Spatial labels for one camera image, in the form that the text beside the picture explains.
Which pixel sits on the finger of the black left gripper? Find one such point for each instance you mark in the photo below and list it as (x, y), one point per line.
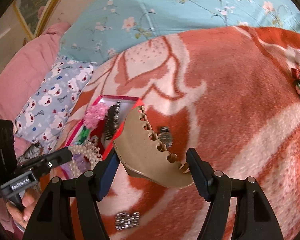
(43, 164)

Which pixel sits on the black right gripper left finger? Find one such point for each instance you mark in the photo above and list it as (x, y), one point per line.
(67, 209)

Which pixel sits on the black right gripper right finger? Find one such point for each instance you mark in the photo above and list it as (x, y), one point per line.
(254, 216)

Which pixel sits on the purple organza scrunchie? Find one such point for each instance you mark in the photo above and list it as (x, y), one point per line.
(81, 162)

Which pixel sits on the white pearl scrunchie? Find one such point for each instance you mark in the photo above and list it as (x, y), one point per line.
(89, 150)

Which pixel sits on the green beaded accessory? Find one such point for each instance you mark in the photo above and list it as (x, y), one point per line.
(83, 135)

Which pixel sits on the beige claw hair clip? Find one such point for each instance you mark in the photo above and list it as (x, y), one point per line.
(143, 155)

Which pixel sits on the black pearl hair comb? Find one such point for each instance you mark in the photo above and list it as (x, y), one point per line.
(112, 120)

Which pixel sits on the pink flower hair accessory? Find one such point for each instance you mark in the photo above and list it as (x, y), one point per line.
(94, 114)

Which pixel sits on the red bow hair clip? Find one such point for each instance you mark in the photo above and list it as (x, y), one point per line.
(97, 137)

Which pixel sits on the left hand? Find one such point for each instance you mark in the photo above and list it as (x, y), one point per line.
(29, 201)

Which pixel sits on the blue bear pattern pillow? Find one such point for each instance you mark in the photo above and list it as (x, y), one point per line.
(44, 115)

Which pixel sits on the silver rhinestone hair clip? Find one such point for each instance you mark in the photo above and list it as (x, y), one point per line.
(125, 220)

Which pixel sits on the pink-rimmed white box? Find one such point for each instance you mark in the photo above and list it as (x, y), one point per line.
(127, 103)

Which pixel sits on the silver wrist watch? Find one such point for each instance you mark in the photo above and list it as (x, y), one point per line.
(165, 136)

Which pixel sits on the orange floral blanket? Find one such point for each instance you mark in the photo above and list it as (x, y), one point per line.
(228, 93)

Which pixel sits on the framed picture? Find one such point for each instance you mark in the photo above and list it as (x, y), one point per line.
(34, 15)

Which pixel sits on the teal floral quilt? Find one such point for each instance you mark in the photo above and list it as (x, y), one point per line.
(108, 27)

